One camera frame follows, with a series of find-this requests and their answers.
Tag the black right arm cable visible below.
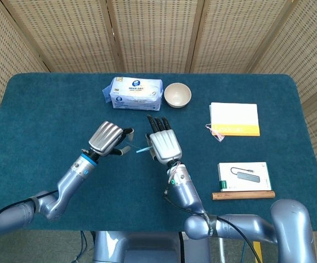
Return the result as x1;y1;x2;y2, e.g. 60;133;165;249
163;190;261;263

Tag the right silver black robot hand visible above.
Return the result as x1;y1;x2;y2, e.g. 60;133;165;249
145;115;183;165

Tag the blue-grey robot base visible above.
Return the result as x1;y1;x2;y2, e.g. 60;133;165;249
92;231;211;263

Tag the white blue tissue pack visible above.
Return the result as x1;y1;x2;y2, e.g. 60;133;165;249
101;76;164;112

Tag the beige bowl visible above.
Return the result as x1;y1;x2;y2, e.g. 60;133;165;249
163;82;193;108

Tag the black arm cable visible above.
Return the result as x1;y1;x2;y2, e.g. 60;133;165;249
163;190;261;263
0;190;58;236

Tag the bamboo folding screen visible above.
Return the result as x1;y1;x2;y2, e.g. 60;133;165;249
0;0;317;263

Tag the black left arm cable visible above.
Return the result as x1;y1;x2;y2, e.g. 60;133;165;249
0;190;58;236

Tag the blue floor cable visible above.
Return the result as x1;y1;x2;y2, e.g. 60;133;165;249
80;231;90;260

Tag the white yellow booklet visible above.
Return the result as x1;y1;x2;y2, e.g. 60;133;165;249
209;102;261;137

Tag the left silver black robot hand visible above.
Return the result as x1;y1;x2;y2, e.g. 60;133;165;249
88;121;135;157

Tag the blue table mat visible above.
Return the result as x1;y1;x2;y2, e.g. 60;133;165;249
0;72;317;233

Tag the brown wooden stick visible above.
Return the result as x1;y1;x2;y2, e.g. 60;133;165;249
212;191;276;201

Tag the clear wrapper with pink string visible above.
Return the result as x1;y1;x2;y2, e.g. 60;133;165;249
205;123;227;142

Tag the white USB hub box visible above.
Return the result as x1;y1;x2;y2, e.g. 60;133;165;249
217;162;273;192

